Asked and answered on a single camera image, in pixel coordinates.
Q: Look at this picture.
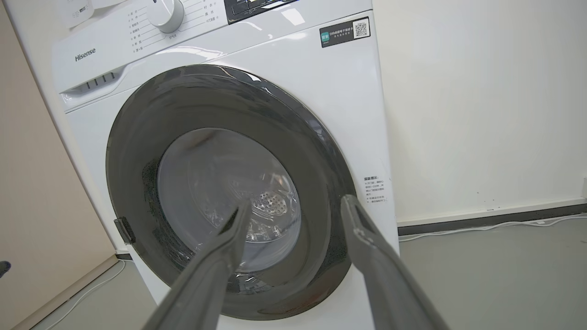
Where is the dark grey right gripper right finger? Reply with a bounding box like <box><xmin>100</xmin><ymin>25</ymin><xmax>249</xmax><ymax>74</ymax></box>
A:
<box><xmin>341</xmin><ymin>194</ymin><xmax>451</xmax><ymax>330</ymax></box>

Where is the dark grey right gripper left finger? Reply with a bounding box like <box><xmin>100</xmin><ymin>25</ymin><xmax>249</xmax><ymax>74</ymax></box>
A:
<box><xmin>141</xmin><ymin>201</ymin><xmax>253</xmax><ymax>330</ymax></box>

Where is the small printed warning label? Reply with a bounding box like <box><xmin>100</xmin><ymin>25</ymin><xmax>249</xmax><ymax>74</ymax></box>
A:
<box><xmin>362</xmin><ymin>174</ymin><xmax>388</xmax><ymax>205</ymax></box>

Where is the round black washer door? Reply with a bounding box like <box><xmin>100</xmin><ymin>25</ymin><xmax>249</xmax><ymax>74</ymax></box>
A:
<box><xmin>105</xmin><ymin>64</ymin><xmax>358</xmax><ymax>321</ymax></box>

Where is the white front-load washing machine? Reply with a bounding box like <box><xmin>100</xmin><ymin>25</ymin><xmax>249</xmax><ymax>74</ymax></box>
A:
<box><xmin>4</xmin><ymin>0</ymin><xmax>400</xmax><ymax>330</ymax></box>

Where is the black QR code sticker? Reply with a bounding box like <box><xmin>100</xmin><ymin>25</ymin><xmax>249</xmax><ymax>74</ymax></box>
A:
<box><xmin>319</xmin><ymin>17</ymin><xmax>371</xmax><ymax>49</ymax></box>

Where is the white detergent drawer front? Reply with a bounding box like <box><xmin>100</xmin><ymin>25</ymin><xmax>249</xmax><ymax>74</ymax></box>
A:
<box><xmin>51</xmin><ymin>28</ymin><xmax>134</xmax><ymax>112</ymax></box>

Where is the white washer control knob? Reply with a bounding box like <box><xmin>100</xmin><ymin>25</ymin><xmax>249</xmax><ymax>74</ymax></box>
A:
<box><xmin>146</xmin><ymin>0</ymin><xmax>185</xmax><ymax>34</ymax></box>

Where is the black washer display panel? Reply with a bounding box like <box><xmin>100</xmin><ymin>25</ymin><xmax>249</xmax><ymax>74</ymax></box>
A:
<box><xmin>224</xmin><ymin>0</ymin><xmax>299</xmax><ymax>25</ymax></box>

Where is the white paper label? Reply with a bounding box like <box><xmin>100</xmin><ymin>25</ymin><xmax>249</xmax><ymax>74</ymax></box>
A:
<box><xmin>59</xmin><ymin>0</ymin><xmax>95</xmax><ymax>29</ymax></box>

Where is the black washer door handle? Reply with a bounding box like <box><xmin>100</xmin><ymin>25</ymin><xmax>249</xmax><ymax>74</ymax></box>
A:
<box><xmin>114</xmin><ymin>217</ymin><xmax>137</xmax><ymax>245</ymax></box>

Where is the thin white floor cable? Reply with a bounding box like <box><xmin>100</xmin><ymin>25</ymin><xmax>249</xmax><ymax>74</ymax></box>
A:
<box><xmin>398</xmin><ymin>214</ymin><xmax>587</xmax><ymax>242</ymax></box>
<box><xmin>42</xmin><ymin>260</ymin><xmax>127</xmax><ymax>330</ymax></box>

